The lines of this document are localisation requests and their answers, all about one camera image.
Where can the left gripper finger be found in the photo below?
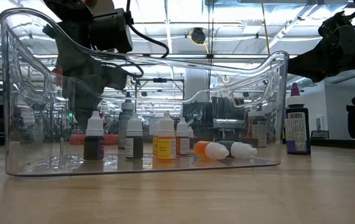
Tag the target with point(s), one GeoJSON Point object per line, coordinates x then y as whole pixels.
{"type": "Point", "coordinates": [95, 105]}
{"type": "Point", "coordinates": [82, 105]}

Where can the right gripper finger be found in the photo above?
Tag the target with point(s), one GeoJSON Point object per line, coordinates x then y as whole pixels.
{"type": "Point", "coordinates": [311, 67]}

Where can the small purple food coloring bottle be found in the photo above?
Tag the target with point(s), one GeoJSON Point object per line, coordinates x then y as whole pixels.
{"type": "Point", "coordinates": [94, 146]}

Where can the large purple food coloring bottle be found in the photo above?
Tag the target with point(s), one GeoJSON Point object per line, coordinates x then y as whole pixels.
{"type": "Point", "coordinates": [296, 130]}

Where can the clear plastic bin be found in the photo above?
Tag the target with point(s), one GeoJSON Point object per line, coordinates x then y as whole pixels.
{"type": "Point", "coordinates": [25, 149]}

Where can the small yellow food coloring bottle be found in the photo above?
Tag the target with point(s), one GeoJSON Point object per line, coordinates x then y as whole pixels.
{"type": "Point", "coordinates": [166, 147]}

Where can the small red food coloring bottle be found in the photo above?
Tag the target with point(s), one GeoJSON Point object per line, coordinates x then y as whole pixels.
{"type": "Point", "coordinates": [182, 145]}

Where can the small black food coloring bottle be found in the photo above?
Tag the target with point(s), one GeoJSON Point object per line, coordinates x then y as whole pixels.
{"type": "Point", "coordinates": [242, 150]}

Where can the small orange food coloring bottle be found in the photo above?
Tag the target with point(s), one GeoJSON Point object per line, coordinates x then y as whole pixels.
{"type": "Point", "coordinates": [211, 150]}

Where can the large blue food coloring bottle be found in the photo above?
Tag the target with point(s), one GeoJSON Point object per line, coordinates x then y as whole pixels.
{"type": "Point", "coordinates": [127, 124]}

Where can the red desk lamp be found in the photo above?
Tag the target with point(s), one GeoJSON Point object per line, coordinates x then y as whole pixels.
{"type": "Point", "coordinates": [110, 139]}

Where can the small background monitor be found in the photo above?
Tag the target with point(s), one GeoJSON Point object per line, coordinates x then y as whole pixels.
{"type": "Point", "coordinates": [319, 134]}

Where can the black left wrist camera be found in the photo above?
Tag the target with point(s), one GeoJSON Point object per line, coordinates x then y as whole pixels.
{"type": "Point", "coordinates": [112, 31]}

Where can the black background station frame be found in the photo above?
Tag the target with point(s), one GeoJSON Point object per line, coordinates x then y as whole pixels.
{"type": "Point", "coordinates": [160, 80]}

